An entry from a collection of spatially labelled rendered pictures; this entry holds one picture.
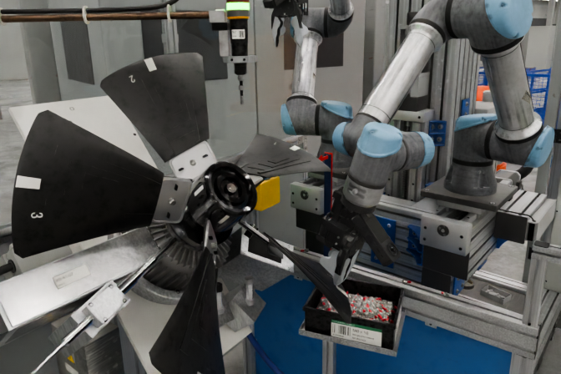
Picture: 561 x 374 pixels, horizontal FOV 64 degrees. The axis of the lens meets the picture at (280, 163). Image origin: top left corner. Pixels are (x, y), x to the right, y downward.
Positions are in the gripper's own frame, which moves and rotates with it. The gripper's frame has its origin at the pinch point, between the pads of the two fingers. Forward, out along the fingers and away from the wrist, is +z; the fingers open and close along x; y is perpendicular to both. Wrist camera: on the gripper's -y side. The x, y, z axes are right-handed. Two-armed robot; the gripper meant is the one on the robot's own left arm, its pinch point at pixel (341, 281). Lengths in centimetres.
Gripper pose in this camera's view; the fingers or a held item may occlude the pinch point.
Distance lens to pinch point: 101.4
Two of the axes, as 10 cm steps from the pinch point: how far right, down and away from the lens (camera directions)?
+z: -2.2, 8.8, 4.2
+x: -6.0, 2.2, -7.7
